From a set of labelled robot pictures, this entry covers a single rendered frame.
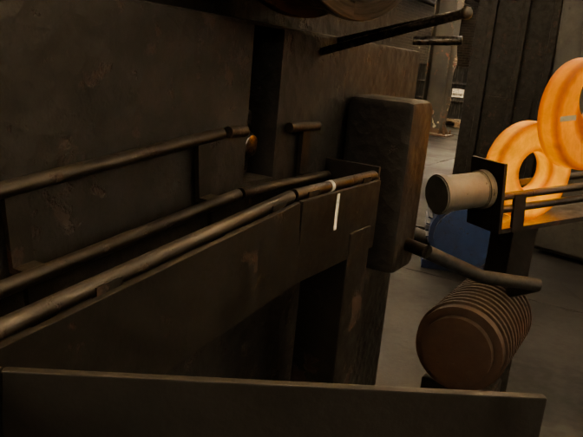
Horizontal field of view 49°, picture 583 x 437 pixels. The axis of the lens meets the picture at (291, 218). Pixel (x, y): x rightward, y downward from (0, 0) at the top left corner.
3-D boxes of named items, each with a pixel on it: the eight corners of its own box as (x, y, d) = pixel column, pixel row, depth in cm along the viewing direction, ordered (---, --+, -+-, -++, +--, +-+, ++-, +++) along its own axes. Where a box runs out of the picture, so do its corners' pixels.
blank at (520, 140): (501, 234, 103) (515, 239, 100) (467, 157, 96) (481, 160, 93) (567, 178, 106) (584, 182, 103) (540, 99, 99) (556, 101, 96)
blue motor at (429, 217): (419, 276, 271) (431, 198, 263) (419, 242, 326) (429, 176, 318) (494, 287, 266) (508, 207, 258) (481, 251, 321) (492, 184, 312)
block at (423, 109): (324, 259, 92) (342, 92, 87) (348, 248, 99) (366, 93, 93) (392, 277, 87) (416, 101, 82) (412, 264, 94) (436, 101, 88)
